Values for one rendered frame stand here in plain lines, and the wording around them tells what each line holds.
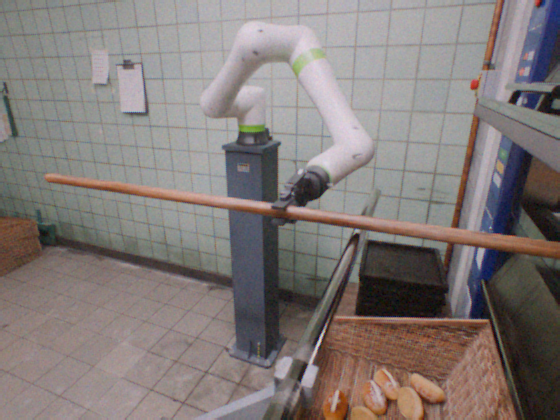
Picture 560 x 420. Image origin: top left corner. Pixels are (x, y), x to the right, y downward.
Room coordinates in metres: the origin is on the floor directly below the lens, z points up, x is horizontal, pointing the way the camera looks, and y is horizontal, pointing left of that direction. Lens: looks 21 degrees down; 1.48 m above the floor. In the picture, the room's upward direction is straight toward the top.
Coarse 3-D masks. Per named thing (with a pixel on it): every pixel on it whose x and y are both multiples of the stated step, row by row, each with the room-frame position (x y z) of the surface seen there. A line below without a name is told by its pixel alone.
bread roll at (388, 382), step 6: (378, 372) 0.79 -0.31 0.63; (384, 372) 0.77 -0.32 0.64; (390, 372) 0.77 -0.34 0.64; (378, 378) 0.77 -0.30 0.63; (384, 378) 0.75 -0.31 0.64; (390, 378) 0.75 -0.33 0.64; (396, 378) 0.76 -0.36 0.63; (384, 384) 0.74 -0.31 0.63; (390, 384) 0.73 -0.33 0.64; (396, 384) 0.74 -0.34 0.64; (384, 390) 0.73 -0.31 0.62; (390, 390) 0.72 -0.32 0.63; (396, 390) 0.72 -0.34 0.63; (390, 396) 0.72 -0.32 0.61; (396, 396) 0.71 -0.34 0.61
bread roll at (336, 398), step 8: (336, 392) 0.70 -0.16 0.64; (328, 400) 0.68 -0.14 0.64; (336, 400) 0.68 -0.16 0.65; (344, 400) 0.69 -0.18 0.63; (328, 408) 0.66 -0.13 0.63; (336, 408) 0.66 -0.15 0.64; (344, 408) 0.67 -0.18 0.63; (328, 416) 0.65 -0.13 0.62; (336, 416) 0.64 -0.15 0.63; (344, 416) 0.66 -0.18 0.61
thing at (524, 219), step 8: (520, 208) 0.79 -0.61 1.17; (528, 208) 0.78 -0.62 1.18; (536, 208) 0.78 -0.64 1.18; (544, 208) 0.78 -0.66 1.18; (520, 216) 0.77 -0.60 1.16; (528, 216) 0.73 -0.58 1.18; (536, 216) 0.72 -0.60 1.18; (544, 216) 0.72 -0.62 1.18; (552, 216) 0.72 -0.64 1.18; (520, 224) 0.76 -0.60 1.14; (528, 224) 0.71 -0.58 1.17; (536, 224) 0.68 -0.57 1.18; (544, 224) 0.68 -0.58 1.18; (552, 224) 0.68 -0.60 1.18; (528, 232) 0.70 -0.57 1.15; (536, 232) 0.66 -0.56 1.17; (544, 232) 0.64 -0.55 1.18; (552, 232) 0.64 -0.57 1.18; (544, 240) 0.61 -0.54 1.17; (552, 240) 0.60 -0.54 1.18; (552, 264) 0.55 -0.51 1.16; (552, 272) 0.54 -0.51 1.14
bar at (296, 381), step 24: (360, 240) 0.62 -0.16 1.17; (336, 264) 0.53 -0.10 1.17; (336, 288) 0.44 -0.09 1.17; (336, 312) 0.41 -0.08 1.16; (312, 336) 0.34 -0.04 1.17; (288, 360) 0.30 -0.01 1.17; (312, 360) 0.30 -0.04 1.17; (288, 384) 0.27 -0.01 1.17; (312, 384) 0.27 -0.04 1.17; (240, 408) 0.31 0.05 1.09; (264, 408) 0.29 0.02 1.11; (288, 408) 0.24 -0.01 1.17
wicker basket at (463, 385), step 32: (352, 320) 0.89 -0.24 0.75; (384, 320) 0.85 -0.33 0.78; (416, 320) 0.82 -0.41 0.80; (448, 320) 0.79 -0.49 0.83; (480, 320) 0.76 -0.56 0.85; (352, 352) 0.89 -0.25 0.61; (384, 352) 0.85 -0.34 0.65; (416, 352) 0.82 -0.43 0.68; (448, 352) 0.78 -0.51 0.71; (480, 352) 0.70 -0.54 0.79; (320, 384) 0.78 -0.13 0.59; (352, 384) 0.78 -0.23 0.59; (448, 384) 0.76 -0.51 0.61; (480, 384) 0.62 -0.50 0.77; (320, 416) 0.67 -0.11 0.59; (384, 416) 0.67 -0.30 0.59; (448, 416) 0.66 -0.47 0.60; (480, 416) 0.56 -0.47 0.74; (512, 416) 0.48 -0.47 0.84
